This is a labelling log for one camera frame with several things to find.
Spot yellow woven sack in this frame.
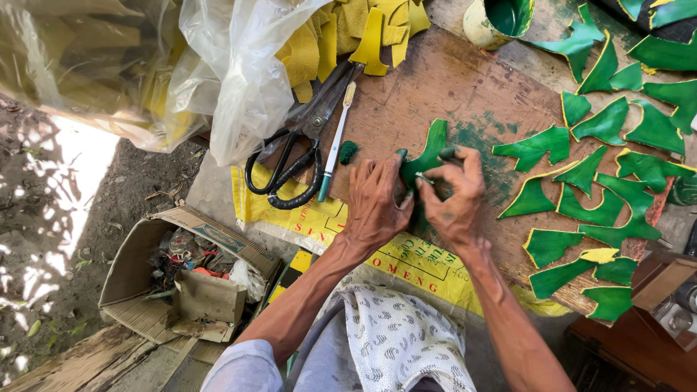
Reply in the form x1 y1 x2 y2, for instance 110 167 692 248
231 163 574 320

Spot cardboard box of rubbish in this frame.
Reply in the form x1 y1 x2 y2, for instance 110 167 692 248
98 204 282 345

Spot small yellow leather scrap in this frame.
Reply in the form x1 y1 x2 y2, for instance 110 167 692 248
579 248 621 265

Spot black tray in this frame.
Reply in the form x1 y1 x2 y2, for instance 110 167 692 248
596 0 697 44

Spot person's left hand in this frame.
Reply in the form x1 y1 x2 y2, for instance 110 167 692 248
340 148 416 256

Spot stained wooden work board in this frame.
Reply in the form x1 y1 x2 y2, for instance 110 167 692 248
271 24 677 328

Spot large black-handled scissors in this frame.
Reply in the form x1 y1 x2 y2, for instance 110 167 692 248
244 60 367 211

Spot pale shirt sleeve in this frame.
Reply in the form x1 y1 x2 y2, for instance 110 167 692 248
200 340 285 392

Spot grey trousers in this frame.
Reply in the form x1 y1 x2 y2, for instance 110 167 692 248
284 297 360 392

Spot white green toothbrush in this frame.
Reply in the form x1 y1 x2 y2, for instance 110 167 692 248
317 82 358 203

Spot dark green glass bottle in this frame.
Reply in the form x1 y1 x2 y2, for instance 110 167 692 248
667 174 697 208

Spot brown wooden cabinet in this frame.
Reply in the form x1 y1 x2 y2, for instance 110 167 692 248
565 249 697 392

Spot rough wooden plank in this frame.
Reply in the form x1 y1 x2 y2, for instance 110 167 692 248
0 323 229 392

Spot clear plastic bag of scraps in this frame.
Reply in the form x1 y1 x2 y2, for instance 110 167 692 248
0 0 331 167

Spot pile of yellow leather cutouts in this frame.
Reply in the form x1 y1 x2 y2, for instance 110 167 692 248
274 0 432 104

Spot white patterned lap cloth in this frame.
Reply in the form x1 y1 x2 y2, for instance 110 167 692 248
315 282 478 392

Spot curved green leather piece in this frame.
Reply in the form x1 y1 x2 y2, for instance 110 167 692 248
399 119 451 220

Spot person's right hand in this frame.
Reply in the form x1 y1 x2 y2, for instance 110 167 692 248
416 145 488 258

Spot spread of green dyed cutouts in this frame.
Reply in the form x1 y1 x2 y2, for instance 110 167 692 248
492 0 697 323

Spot black and yellow striped board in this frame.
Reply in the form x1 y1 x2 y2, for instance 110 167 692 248
266 249 315 307

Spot can of green dye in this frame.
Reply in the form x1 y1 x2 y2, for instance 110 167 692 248
463 0 537 51

